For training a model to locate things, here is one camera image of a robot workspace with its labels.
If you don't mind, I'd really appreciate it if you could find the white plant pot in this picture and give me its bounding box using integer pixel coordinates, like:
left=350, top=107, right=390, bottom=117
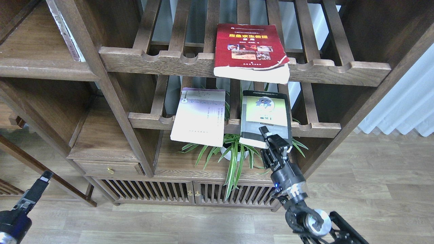
left=220, top=144, right=249, bottom=162

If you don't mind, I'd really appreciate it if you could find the white lavender cover book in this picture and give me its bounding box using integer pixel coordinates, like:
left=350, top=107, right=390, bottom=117
left=170, top=87, right=226, bottom=148

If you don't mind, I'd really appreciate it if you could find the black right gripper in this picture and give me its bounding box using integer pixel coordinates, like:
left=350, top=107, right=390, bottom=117
left=259, top=126, right=308, bottom=200

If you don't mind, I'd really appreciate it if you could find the dark wooden bookshelf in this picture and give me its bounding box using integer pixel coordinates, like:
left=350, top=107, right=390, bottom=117
left=1, top=0, right=433, bottom=211

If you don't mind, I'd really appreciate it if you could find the red cover book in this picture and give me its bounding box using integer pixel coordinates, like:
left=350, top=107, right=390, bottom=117
left=214, top=23, right=290, bottom=84

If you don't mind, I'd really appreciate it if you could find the white pleated curtain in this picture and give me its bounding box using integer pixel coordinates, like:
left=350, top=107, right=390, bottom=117
left=357, top=46, right=434, bottom=137

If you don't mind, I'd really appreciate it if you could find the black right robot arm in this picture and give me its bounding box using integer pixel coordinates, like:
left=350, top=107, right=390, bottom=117
left=259, top=126, right=367, bottom=244

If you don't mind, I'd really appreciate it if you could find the green spider plant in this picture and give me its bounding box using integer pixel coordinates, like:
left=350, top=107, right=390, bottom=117
left=177, top=83, right=309, bottom=198

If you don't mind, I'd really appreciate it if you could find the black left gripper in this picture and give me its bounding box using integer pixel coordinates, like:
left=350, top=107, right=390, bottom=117
left=0, top=170, right=53, bottom=244

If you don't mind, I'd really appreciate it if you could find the upright book in shelf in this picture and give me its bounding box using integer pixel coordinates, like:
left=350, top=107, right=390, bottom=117
left=46, top=0, right=86, bottom=62

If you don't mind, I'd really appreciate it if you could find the green and black book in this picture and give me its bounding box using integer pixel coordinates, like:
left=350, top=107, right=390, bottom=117
left=240, top=90, right=292, bottom=150

